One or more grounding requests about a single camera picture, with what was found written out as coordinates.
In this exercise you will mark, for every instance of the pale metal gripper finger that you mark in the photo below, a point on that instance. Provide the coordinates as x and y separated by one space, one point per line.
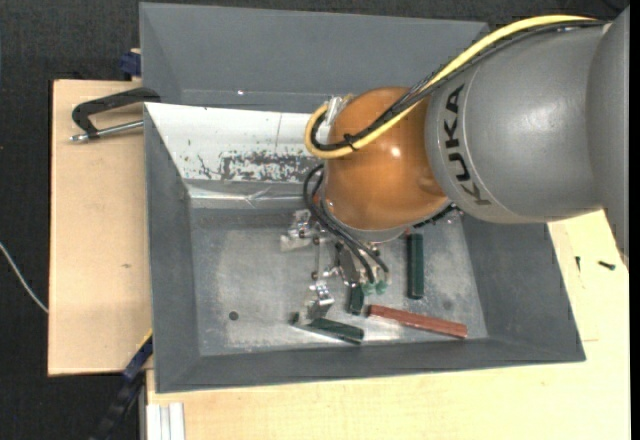
320 297
301 231

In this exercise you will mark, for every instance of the small black screw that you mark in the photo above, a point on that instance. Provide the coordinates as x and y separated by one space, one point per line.
608 265

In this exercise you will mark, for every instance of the red-brown flat block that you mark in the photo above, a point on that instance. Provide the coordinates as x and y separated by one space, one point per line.
417 321

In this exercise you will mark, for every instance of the dark green flat block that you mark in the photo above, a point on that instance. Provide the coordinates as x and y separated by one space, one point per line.
337 328
415 268
355 302

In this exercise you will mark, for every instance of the pale wood flat board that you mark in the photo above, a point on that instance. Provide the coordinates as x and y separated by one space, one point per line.
95 238

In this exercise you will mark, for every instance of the grey metal bin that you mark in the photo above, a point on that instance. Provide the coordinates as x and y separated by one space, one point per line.
240 273

